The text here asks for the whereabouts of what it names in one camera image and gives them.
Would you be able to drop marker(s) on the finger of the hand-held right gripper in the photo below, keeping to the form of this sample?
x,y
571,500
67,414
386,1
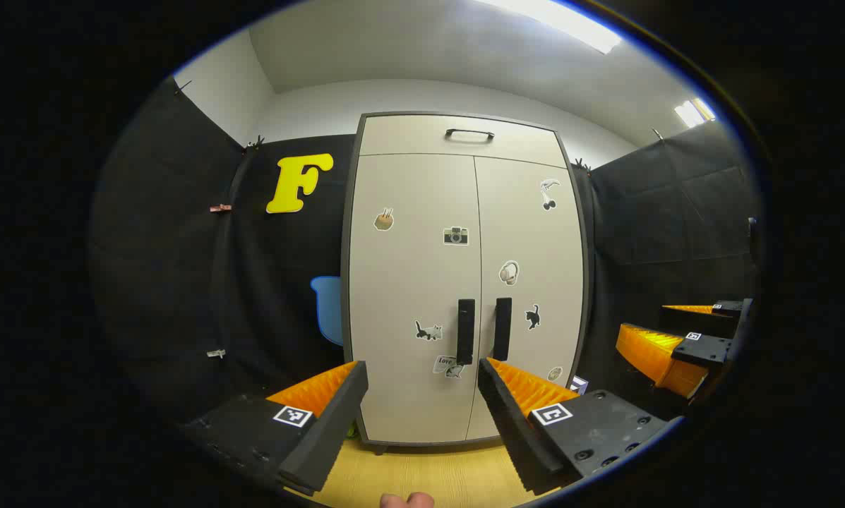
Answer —
x,y
729,307
648,353

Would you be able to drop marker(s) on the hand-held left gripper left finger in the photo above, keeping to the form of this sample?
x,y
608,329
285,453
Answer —
x,y
330,430

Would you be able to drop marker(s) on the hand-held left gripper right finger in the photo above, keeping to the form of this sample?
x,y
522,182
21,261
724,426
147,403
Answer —
x,y
514,430

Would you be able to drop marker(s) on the white shoe cabinet door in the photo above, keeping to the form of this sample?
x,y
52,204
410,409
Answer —
x,y
535,247
408,282

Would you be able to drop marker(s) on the white double-door shoe cabinet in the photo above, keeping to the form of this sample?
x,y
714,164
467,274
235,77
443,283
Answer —
x,y
408,137

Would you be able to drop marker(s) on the small ceiling light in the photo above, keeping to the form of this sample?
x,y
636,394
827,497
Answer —
x,y
694,111

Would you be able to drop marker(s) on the black backdrop cloth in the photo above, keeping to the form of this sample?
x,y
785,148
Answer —
x,y
168,247

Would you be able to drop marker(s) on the pink clip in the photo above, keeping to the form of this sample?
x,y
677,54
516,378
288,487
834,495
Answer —
x,y
219,207

